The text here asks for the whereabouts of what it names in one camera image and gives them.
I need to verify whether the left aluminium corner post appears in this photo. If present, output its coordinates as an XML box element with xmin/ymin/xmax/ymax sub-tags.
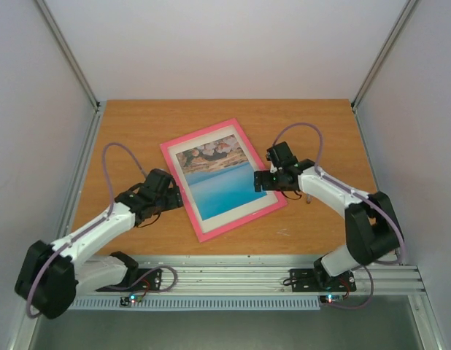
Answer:
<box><xmin>34</xmin><ymin>0</ymin><xmax>100</xmax><ymax>111</ymax></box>

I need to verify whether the pink photo frame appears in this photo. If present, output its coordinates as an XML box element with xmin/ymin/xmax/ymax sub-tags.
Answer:
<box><xmin>160</xmin><ymin>119</ymin><xmax>287</xmax><ymax>243</ymax></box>

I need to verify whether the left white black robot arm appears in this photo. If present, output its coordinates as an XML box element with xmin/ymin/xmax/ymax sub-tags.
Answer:
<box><xmin>15</xmin><ymin>168</ymin><xmax>183</xmax><ymax>319</ymax></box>

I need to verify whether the grey slotted cable duct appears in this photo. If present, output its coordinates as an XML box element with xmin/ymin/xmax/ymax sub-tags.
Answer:
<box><xmin>69</xmin><ymin>295</ymin><xmax>320</xmax><ymax>312</ymax></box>

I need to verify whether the left controller board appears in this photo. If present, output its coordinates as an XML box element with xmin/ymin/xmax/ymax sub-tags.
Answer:
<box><xmin>119</xmin><ymin>295</ymin><xmax>144</xmax><ymax>308</ymax></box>

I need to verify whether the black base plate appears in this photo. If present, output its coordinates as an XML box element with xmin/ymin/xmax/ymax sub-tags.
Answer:
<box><xmin>97</xmin><ymin>268</ymin><xmax>163</xmax><ymax>292</ymax></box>
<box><xmin>282</xmin><ymin>268</ymin><xmax>357</xmax><ymax>293</ymax></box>

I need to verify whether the beach landscape photo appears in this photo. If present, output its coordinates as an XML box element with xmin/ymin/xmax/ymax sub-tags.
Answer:
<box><xmin>172</xmin><ymin>131</ymin><xmax>266</xmax><ymax>222</ymax></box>

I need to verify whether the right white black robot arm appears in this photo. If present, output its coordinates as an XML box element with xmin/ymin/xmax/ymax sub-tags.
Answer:
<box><xmin>254</xmin><ymin>142</ymin><xmax>405</xmax><ymax>289</ymax></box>

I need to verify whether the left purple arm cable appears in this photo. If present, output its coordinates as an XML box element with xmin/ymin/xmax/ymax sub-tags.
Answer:
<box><xmin>25</xmin><ymin>142</ymin><xmax>177</xmax><ymax>319</ymax></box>

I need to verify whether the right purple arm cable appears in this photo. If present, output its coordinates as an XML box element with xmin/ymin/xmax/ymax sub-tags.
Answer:
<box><xmin>272</xmin><ymin>122</ymin><xmax>407</xmax><ymax>311</ymax></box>

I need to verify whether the aluminium corner post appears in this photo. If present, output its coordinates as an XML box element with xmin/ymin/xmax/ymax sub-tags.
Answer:
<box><xmin>34</xmin><ymin>0</ymin><xmax>100</xmax><ymax>111</ymax></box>
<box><xmin>350</xmin><ymin>0</ymin><xmax>420</xmax><ymax>114</ymax></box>

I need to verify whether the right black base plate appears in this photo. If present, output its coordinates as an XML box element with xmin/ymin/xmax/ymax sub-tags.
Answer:
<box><xmin>282</xmin><ymin>268</ymin><xmax>357</xmax><ymax>293</ymax></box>

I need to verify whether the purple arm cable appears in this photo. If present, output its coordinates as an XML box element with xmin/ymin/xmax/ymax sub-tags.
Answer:
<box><xmin>25</xmin><ymin>142</ymin><xmax>177</xmax><ymax>319</ymax></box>
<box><xmin>272</xmin><ymin>122</ymin><xmax>407</xmax><ymax>311</ymax></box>

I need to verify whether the right aluminium corner post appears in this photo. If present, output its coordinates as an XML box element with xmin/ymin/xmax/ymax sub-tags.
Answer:
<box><xmin>350</xmin><ymin>0</ymin><xmax>420</xmax><ymax>114</ymax></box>

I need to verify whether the right controller board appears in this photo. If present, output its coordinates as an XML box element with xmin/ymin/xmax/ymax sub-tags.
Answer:
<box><xmin>320</xmin><ymin>294</ymin><xmax>345</xmax><ymax>304</ymax></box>

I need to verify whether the aluminium front rail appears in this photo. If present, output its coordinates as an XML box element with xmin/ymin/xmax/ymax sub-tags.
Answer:
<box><xmin>133</xmin><ymin>254</ymin><xmax>426</xmax><ymax>296</ymax></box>

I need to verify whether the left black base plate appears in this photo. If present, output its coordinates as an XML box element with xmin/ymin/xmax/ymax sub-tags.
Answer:
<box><xmin>97</xmin><ymin>268</ymin><xmax>163</xmax><ymax>292</ymax></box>

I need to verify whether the controller board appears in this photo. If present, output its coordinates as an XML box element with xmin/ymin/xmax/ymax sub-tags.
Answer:
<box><xmin>119</xmin><ymin>295</ymin><xmax>144</xmax><ymax>308</ymax></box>
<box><xmin>320</xmin><ymin>294</ymin><xmax>345</xmax><ymax>304</ymax></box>

